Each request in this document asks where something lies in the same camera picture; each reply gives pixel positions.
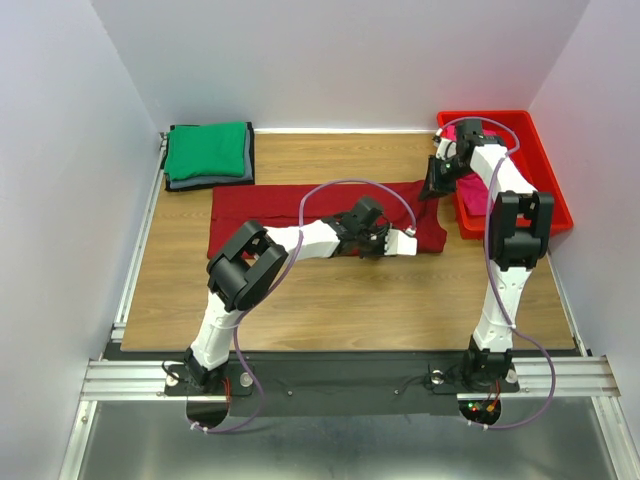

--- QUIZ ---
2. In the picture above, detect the dark red t shirt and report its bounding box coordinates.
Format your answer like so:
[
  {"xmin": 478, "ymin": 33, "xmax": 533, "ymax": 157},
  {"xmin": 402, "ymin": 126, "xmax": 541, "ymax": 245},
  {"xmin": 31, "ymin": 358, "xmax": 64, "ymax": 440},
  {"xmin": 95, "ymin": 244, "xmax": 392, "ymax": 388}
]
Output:
[{"xmin": 207, "ymin": 181, "xmax": 447, "ymax": 258}]

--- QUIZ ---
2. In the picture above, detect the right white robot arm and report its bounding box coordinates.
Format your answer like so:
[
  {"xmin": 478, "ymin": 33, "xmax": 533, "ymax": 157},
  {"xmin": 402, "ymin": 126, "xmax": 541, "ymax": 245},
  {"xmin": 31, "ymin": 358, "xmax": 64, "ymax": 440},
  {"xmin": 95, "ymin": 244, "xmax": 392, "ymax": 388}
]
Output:
[{"xmin": 419, "ymin": 116, "xmax": 555, "ymax": 387}]

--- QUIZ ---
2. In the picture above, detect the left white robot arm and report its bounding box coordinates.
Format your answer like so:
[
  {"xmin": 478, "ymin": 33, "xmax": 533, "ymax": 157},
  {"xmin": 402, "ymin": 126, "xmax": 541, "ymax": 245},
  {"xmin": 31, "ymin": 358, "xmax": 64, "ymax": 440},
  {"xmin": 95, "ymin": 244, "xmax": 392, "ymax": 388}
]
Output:
[{"xmin": 184, "ymin": 196, "xmax": 393, "ymax": 391}]

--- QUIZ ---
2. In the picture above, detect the pink t shirt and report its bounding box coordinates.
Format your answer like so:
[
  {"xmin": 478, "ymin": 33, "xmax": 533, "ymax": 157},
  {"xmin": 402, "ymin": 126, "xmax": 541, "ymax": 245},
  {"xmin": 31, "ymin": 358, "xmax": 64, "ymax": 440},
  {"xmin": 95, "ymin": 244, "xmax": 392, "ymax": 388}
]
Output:
[{"xmin": 443, "ymin": 125, "xmax": 488, "ymax": 216}]

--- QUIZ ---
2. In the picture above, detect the red plastic bin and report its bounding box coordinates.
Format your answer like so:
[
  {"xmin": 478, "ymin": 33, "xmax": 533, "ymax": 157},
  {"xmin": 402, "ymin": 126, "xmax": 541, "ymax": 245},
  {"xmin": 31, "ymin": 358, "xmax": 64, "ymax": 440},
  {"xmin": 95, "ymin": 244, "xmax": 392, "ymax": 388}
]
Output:
[{"xmin": 437, "ymin": 110, "xmax": 574, "ymax": 240}]

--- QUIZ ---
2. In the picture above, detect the folded green t shirt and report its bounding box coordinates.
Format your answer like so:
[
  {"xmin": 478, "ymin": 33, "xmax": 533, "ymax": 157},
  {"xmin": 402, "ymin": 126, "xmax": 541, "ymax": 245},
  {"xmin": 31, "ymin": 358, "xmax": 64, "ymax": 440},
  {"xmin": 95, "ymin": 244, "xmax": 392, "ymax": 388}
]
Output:
[{"xmin": 164, "ymin": 122, "xmax": 247, "ymax": 181}]

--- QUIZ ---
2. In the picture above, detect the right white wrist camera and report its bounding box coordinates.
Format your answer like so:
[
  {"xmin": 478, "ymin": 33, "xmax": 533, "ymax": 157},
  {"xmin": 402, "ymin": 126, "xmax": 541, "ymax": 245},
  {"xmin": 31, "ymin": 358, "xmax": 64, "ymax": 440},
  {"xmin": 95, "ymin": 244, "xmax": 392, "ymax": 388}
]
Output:
[{"xmin": 434, "ymin": 126, "xmax": 456, "ymax": 160}]

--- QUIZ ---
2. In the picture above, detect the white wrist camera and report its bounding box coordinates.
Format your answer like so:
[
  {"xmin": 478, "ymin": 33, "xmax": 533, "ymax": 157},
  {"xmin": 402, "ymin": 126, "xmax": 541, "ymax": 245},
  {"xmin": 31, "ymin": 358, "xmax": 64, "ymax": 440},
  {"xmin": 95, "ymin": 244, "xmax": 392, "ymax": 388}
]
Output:
[
  {"xmin": 383, "ymin": 228, "xmax": 418, "ymax": 257},
  {"xmin": 434, "ymin": 126, "xmax": 456, "ymax": 160}
]

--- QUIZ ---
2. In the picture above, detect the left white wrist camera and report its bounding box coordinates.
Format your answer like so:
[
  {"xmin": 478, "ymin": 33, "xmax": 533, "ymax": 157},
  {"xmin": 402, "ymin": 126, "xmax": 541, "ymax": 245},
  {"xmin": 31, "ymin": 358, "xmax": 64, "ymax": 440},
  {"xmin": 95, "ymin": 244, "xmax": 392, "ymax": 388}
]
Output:
[{"xmin": 383, "ymin": 228, "xmax": 418, "ymax": 257}]

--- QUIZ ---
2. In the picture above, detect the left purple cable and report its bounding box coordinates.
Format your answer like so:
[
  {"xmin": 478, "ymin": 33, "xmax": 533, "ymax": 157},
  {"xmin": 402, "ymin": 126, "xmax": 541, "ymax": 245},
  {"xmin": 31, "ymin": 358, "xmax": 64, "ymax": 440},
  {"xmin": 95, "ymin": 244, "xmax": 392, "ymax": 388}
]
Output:
[{"xmin": 189, "ymin": 178, "xmax": 419, "ymax": 435}]

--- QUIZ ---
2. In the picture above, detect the aluminium rail frame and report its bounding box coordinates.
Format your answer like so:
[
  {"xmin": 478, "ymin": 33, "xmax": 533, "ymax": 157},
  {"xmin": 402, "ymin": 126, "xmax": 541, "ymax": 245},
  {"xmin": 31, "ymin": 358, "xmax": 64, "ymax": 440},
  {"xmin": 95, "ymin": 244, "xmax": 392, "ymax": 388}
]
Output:
[{"xmin": 58, "ymin": 130, "xmax": 624, "ymax": 480}]

